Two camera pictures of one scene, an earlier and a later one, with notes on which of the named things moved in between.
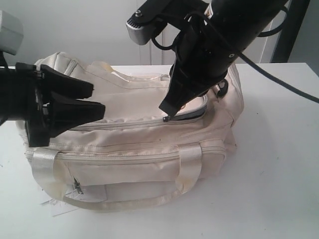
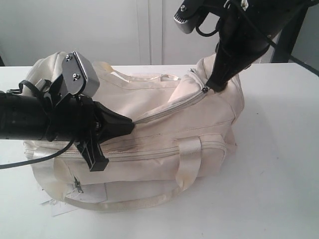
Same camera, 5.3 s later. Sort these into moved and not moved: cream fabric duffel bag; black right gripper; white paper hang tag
Moved: black right gripper
Not moved: cream fabric duffel bag; white paper hang tag
